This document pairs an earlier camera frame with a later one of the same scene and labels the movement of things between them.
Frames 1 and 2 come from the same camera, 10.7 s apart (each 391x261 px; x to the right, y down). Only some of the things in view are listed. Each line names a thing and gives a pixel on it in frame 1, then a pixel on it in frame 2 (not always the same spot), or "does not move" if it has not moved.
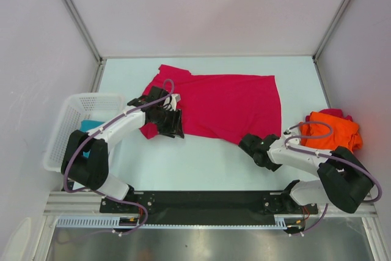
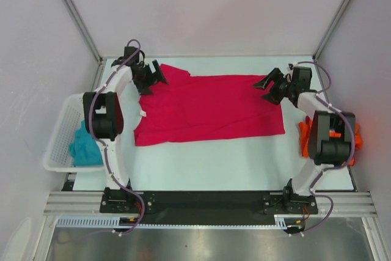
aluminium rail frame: [67, 203] does not move
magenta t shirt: [223, 107] does not move
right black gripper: [274, 166] → [274, 96]
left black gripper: [175, 128] → [143, 88]
